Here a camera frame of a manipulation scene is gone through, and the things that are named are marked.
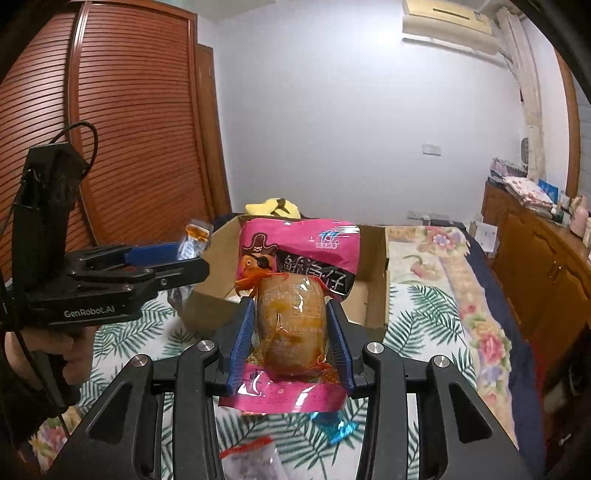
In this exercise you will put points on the pink thermos jug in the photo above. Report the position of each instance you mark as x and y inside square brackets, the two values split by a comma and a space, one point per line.
[581, 217]

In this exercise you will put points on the brown cardboard box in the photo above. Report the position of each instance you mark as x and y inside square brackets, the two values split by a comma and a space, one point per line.
[376, 286]

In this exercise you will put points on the folded purple cloth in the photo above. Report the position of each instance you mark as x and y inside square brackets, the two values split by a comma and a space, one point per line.
[508, 168]

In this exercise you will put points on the clear red-label snack packet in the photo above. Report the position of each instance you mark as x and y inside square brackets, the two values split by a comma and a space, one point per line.
[249, 461]

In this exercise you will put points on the small clear brown snack packet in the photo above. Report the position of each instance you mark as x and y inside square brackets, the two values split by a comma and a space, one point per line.
[196, 233]

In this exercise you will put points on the white blue snack packet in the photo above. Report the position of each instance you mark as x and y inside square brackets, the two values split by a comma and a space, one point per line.
[339, 427]

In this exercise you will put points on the white round fan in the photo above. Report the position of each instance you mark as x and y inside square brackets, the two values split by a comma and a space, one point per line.
[525, 154]

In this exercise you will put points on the floral blanket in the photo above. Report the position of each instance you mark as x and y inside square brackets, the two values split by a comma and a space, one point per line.
[461, 286]

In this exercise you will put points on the grey window blind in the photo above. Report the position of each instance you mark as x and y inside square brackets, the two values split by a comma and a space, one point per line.
[585, 152]

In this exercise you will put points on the wooden side cabinet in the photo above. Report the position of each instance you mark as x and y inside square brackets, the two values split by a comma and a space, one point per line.
[531, 258]

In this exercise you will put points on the navy blanket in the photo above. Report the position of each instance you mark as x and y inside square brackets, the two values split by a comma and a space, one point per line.
[526, 360]

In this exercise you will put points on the brown louvered wooden wardrobe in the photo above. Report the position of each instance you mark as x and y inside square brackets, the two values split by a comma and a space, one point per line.
[138, 115]

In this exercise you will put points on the folded floral cloth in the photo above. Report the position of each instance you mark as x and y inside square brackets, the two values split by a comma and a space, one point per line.
[526, 191]

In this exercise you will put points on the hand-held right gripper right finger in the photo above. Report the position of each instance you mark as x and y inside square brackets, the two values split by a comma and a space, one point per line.
[341, 355]

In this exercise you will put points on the beige wall air conditioner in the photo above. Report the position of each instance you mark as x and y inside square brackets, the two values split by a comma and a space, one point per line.
[443, 27]

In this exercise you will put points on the person's left forearm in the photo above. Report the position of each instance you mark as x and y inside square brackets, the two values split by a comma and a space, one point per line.
[23, 406]

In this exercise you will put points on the white paper bag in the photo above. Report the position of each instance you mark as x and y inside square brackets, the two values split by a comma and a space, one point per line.
[485, 237]

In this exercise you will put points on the pink snack packet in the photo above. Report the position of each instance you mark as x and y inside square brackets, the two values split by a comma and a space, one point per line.
[286, 304]

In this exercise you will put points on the white wall switch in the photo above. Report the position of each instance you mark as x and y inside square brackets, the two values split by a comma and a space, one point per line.
[432, 149]

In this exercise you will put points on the yellow plush toy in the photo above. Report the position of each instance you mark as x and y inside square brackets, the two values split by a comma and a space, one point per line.
[270, 207]

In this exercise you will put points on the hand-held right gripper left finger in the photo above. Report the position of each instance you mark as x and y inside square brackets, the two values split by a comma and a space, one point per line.
[242, 350]

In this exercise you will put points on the cream patterned curtain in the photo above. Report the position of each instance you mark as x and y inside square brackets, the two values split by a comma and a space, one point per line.
[526, 92]

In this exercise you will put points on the blue box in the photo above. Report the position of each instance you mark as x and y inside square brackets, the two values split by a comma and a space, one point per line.
[548, 189]

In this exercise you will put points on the leaf print bedsheet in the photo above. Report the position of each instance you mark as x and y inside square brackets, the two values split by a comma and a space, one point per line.
[415, 323]

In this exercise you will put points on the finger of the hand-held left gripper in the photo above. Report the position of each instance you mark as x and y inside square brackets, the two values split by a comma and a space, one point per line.
[152, 252]
[180, 272]

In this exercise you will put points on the person's left hand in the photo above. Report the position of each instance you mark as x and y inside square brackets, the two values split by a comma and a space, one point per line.
[85, 350]

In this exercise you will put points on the wooden window frame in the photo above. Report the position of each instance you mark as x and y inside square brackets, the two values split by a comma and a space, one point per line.
[570, 124]

